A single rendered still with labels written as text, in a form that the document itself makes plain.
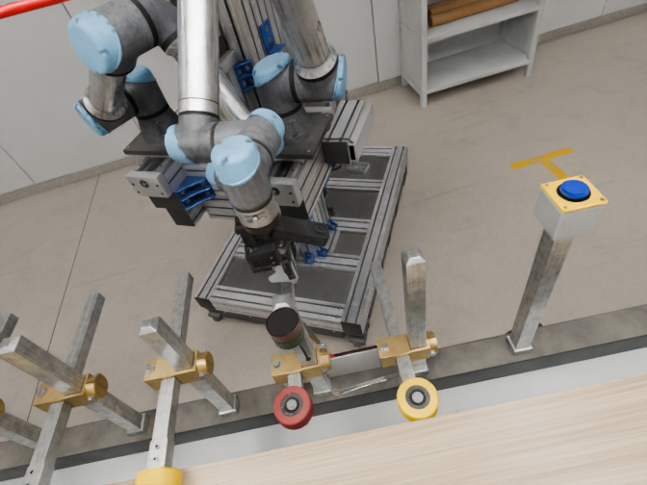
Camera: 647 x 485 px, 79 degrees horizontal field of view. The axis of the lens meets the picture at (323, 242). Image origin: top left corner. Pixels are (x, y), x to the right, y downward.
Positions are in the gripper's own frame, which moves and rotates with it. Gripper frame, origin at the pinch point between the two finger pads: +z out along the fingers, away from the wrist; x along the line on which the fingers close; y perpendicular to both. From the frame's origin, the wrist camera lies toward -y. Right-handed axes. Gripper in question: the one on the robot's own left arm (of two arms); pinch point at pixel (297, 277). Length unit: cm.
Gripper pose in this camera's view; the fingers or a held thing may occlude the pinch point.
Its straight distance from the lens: 88.3
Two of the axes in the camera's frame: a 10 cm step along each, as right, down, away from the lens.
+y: -9.7, 2.3, 0.5
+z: 1.9, 6.6, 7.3
